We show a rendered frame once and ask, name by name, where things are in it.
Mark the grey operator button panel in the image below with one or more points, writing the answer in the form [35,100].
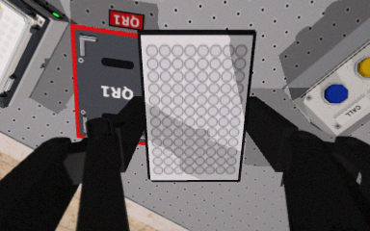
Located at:
[334,101]

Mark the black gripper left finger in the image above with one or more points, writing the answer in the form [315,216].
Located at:
[35,194]

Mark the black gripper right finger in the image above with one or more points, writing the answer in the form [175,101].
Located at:
[319,177]

